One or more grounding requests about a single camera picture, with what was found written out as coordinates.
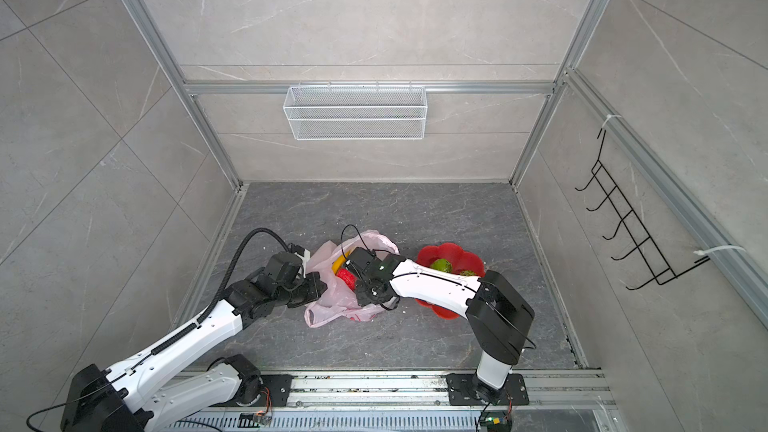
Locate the pink plastic bag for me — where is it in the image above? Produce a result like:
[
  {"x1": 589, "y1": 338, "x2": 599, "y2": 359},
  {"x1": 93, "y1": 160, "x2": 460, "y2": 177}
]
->
[{"x1": 304, "y1": 230, "x2": 399, "y2": 329}]

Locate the green fake kiwi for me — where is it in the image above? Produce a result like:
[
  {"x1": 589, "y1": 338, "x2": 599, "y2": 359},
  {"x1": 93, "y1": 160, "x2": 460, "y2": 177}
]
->
[{"x1": 430, "y1": 258, "x2": 453, "y2": 274}]

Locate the red flower-shaped bowl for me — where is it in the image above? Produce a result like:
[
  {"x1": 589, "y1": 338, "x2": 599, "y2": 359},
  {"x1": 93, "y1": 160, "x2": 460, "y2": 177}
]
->
[{"x1": 415, "y1": 242, "x2": 486, "y2": 320}]

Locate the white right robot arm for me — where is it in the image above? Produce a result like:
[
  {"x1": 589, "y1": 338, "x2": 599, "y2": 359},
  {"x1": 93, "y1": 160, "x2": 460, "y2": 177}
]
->
[{"x1": 343, "y1": 248, "x2": 536, "y2": 403}]

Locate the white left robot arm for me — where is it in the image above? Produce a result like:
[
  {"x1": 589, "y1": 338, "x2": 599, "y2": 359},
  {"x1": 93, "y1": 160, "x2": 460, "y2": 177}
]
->
[{"x1": 57, "y1": 227, "x2": 327, "y2": 431}]

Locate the red fake apple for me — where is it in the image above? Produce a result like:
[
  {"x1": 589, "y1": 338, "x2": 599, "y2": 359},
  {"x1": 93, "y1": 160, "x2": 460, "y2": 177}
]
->
[{"x1": 335, "y1": 268, "x2": 357, "y2": 291}]

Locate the yellow fake banana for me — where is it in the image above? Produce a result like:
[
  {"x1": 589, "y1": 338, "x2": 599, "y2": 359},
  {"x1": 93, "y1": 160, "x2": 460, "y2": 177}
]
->
[{"x1": 331, "y1": 254, "x2": 347, "y2": 274}]

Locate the white wire mesh basket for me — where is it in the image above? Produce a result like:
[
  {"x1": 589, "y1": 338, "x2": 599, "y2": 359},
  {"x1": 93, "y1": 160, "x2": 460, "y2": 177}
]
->
[{"x1": 283, "y1": 85, "x2": 428, "y2": 141}]

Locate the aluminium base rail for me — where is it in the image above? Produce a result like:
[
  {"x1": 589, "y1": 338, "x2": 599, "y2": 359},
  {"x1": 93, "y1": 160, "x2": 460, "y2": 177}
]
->
[{"x1": 167, "y1": 369, "x2": 627, "y2": 431}]

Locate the black wire hook rack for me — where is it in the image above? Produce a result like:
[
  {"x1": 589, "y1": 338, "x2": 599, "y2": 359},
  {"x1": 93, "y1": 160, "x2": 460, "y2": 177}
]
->
[{"x1": 574, "y1": 129, "x2": 711, "y2": 291}]

